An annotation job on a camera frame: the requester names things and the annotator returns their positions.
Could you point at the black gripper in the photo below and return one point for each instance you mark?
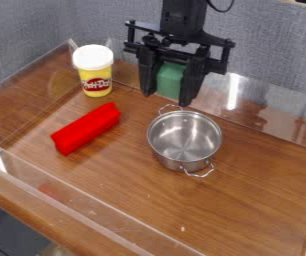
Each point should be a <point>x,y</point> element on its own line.
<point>201,51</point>

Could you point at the green foam block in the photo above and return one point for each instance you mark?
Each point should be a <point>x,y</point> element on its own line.
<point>169,80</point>

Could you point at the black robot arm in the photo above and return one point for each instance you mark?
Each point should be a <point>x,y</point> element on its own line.
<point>182,17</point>

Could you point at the yellow play-doh can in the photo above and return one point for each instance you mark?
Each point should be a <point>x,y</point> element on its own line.
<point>93,60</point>

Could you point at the stainless steel pot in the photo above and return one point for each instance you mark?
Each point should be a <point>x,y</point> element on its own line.
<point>184,139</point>

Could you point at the red foam block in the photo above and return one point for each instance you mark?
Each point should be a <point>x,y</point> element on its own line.
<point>75,134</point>

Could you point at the clear acrylic barrier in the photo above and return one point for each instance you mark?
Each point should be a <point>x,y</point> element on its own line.
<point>106,201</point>

